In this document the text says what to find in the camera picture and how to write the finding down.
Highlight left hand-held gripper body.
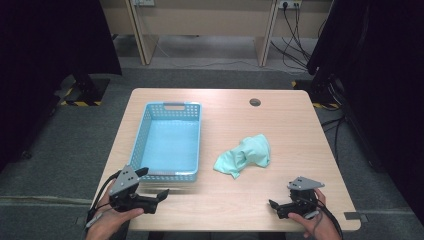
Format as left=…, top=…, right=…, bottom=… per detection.
left=107, top=164, right=158, bottom=215

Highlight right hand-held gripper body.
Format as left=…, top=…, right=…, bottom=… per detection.
left=276, top=176, right=327, bottom=220

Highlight blue plastic basket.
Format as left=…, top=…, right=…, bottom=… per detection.
left=127, top=101, right=203, bottom=184

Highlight mint green cloth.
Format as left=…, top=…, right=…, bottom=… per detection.
left=212, top=133, right=272, bottom=180

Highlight person's right hand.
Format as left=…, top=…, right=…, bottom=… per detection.
left=287, top=187, right=340, bottom=240

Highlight person's left hand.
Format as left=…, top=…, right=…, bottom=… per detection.
left=85, top=189, right=146, bottom=240

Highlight black stand base striped tape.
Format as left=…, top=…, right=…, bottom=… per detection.
left=291, top=78, right=342, bottom=112
left=54, top=73, right=112, bottom=107

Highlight black curtain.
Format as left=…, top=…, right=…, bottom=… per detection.
left=305, top=0, right=424, bottom=228
left=0, top=0, right=123, bottom=172

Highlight left hand-held gripper cable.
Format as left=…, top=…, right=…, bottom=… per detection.
left=85, top=170, right=122, bottom=232

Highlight hand-held gripper cable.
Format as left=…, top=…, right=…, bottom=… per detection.
left=314, top=199, right=345, bottom=240
left=85, top=170, right=122, bottom=232

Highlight right hand-held gripper cable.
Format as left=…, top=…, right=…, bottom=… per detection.
left=314, top=199, right=345, bottom=240

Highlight black floor cables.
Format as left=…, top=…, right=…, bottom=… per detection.
left=321, top=114, right=348, bottom=166

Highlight black power cables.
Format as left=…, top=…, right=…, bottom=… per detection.
left=269, top=2, right=322, bottom=72

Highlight white wall power socket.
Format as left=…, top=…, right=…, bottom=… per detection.
left=279, top=0, right=303, bottom=10

